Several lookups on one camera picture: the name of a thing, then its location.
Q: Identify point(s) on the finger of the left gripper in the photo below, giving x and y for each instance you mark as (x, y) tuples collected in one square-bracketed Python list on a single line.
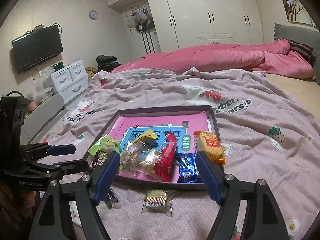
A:
[(53, 149), (62, 167)]

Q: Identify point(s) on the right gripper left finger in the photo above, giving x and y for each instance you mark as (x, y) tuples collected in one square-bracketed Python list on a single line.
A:
[(53, 219)]

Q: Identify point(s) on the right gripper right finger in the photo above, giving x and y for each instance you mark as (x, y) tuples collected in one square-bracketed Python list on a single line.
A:
[(263, 218)]

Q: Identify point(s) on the black green bean snack packet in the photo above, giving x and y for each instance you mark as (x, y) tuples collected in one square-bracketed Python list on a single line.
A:
[(100, 157)]

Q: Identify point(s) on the dark chocolate snack packet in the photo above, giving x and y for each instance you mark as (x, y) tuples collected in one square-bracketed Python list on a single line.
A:
[(112, 201)]

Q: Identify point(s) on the clear peanut candy packet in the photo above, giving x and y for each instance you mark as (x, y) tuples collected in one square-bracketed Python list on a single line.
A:
[(139, 157)]

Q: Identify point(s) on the blue biscuit snack pack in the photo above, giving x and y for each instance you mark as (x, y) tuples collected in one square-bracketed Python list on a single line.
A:
[(188, 172)]

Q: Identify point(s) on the orange cracker snack pack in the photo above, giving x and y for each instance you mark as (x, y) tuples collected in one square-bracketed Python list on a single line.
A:
[(211, 146)]

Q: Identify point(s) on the yellow snack wrapper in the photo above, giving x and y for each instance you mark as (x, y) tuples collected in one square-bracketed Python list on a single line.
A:
[(148, 137)]

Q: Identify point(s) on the small yellow cake packet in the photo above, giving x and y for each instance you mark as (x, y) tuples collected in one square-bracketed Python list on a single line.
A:
[(159, 201)]

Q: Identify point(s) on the red snack packet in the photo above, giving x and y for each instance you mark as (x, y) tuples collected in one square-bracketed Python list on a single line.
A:
[(163, 164)]

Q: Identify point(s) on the white drawer cabinet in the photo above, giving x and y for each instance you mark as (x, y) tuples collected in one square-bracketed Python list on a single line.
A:
[(69, 82)]

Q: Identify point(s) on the pink and blue book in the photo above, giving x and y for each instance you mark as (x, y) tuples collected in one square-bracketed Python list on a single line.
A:
[(126, 129)]

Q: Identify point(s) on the pink strawberry print blanket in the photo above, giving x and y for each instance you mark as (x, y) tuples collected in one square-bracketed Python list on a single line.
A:
[(266, 134)]

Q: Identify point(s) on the grey cardboard box tray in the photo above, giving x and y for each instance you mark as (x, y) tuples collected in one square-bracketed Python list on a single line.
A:
[(135, 178)]

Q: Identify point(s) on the pile of dark clothes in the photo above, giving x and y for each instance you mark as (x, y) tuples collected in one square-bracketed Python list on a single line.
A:
[(107, 63)]

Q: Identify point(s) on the beige bed sheet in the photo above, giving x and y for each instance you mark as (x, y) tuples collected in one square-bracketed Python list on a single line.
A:
[(305, 91)]

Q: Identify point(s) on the pink quilt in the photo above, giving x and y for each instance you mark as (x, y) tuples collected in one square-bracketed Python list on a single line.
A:
[(272, 58)]

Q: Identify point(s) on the door with hanging bags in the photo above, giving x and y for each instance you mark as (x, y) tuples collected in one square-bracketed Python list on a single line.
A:
[(141, 29)]

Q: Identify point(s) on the dark striped pillow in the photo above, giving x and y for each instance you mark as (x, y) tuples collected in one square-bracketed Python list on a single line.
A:
[(303, 49)]

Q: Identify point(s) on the grey padded headboard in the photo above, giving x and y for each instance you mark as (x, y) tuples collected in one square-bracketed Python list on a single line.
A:
[(301, 35)]

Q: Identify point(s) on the white wardrobe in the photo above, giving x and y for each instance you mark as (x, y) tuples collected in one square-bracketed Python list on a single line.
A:
[(187, 23)]

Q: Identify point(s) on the black wall television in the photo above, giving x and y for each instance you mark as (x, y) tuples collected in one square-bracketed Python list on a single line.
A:
[(36, 47)]

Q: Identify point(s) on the round wall clock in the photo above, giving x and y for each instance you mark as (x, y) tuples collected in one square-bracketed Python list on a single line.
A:
[(93, 15)]

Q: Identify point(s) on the tree wall painting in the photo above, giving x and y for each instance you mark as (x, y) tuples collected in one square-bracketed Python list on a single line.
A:
[(296, 13)]

